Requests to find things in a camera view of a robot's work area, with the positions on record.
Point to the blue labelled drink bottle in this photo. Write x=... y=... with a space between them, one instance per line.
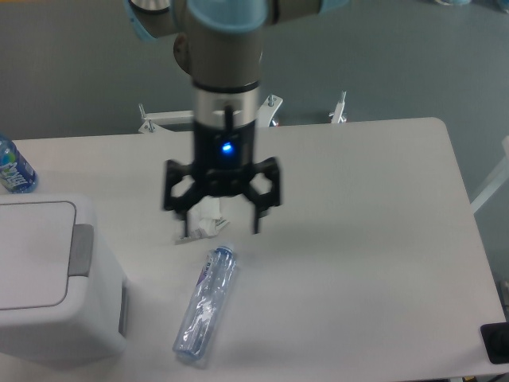
x=17 y=175

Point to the white clamp bracket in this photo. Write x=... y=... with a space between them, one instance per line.
x=338 y=115

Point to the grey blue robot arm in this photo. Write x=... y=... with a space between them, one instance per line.
x=219 y=44

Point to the white base bracket frame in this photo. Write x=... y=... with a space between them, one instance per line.
x=158 y=121

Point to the white frame leg at right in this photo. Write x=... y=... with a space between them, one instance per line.
x=492 y=183

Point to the grey trash can push button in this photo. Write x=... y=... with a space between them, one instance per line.
x=81 y=250

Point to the crumpled white paper wrapper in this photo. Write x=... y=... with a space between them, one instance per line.
x=205 y=220

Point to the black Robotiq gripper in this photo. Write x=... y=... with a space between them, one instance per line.
x=222 y=167

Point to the empty clear plastic bottle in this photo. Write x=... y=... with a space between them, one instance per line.
x=205 y=305

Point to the black device at table corner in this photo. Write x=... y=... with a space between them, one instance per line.
x=495 y=337

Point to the white trash can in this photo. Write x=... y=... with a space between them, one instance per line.
x=46 y=315

